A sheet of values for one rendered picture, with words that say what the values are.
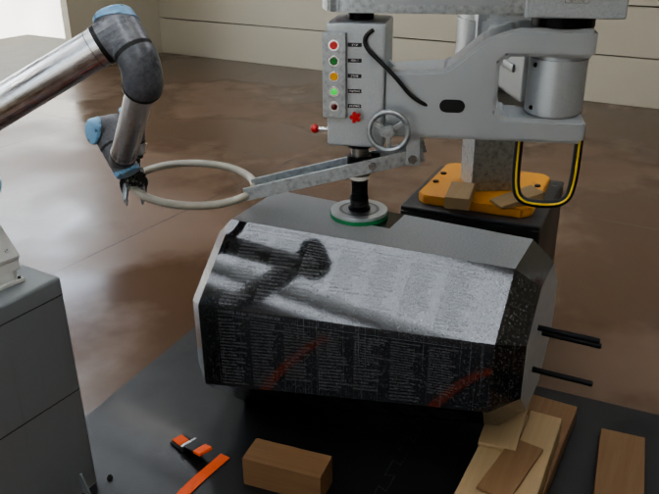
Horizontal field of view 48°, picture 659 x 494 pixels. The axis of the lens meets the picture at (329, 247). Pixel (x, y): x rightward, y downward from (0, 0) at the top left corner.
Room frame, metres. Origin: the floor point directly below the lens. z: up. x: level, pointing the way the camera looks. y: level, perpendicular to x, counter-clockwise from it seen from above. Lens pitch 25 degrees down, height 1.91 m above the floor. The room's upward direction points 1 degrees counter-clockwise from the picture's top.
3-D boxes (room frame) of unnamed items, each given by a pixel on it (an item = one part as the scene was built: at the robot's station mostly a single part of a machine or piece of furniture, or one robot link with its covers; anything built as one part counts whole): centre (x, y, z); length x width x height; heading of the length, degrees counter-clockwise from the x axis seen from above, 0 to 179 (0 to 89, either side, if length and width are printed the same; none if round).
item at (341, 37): (2.49, -0.02, 1.40); 0.08 x 0.03 x 0.28; 79
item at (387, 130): (2.45, -0.21, 1.22); 0.15 x 0.10 x 0.15; 79
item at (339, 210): (2.59, -0.11, 0.87); 0.21 x 0.21 x 0.01
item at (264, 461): (2.08, 0.16, 0.07); 0.30 x 0.12 x 0.12; 69
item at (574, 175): (2.47, -0.76, 1.08); 0.23 x 0.03 x 0.32; 79
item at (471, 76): (2.50, -0.50, 1.33); 0.74 x 0.23 x 0.49; 79
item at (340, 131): (2.58, -0.19, 1.35); 0.36 x 0.22 x 0.45; 79
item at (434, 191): (3.12, -0.70, 0.76); 0.49 x 0.49 x 0.05; 65
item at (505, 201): (2.89, -0.78, 0.80); 0.20 x 0.10 x 0.05; 109
